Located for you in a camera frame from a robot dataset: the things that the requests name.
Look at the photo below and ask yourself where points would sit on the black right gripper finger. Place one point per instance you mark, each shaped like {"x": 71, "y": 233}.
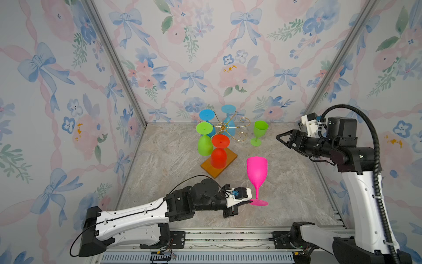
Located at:
{"x": 290, "y": 132}
{"x": 291, "y": 143}

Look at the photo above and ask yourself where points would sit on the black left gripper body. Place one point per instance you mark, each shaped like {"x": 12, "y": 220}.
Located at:
{"x": 228, "y": 212}

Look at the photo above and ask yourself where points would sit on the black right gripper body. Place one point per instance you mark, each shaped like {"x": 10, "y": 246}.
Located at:
{"x": 315, "y": 147}

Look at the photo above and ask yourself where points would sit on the green wine glass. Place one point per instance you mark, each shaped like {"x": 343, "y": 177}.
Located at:
{"x": 260, "y": 129}
{"x": 205, "y": 145}

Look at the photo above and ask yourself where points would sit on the pink wine glass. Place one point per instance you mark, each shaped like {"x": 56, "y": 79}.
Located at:
{"x": 257, "y": 171}

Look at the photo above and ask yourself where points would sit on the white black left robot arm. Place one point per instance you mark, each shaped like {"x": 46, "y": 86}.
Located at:
{"x": 148, "y": 224}

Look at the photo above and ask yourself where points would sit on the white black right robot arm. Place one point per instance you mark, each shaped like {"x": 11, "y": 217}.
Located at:
{"x": 373, "y": 241}

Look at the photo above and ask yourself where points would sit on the blue wine glass right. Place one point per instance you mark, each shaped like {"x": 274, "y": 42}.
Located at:
{"x": 229, "y": 121}

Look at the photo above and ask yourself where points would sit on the blue wine glass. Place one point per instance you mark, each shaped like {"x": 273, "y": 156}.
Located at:
{"x": 207, "y": 115}
{"x": 229, "y": 121}

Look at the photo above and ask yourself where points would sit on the red wine glass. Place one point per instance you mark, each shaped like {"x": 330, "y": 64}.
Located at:
{"x": 219, "y": 155}

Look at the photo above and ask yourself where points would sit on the blue wine glass left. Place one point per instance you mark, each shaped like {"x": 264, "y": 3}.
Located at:
{"x": 207, "y": 115}

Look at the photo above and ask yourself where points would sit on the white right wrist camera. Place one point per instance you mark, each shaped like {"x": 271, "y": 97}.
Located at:
{"x": 311, "y": 125}

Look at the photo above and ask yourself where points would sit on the aluminium corner post right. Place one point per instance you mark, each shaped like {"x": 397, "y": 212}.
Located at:
{"x": 352, "y": 36}

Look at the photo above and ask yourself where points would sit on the aluminium corner post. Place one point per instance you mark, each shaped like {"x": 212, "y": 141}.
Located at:
{"x": 104, "y": 36}
{"x": 352, "y": 36}

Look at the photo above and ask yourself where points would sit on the aluminium rail base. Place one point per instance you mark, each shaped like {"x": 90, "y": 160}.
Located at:
{"x": 266, "y": 245}

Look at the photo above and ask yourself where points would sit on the gold wire rack wooden base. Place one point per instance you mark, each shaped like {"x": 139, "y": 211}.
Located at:
{"x": 231, "y": 156}

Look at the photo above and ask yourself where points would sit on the aluminium corner post left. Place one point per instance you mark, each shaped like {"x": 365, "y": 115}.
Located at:
{"x": 104, "y": 36}

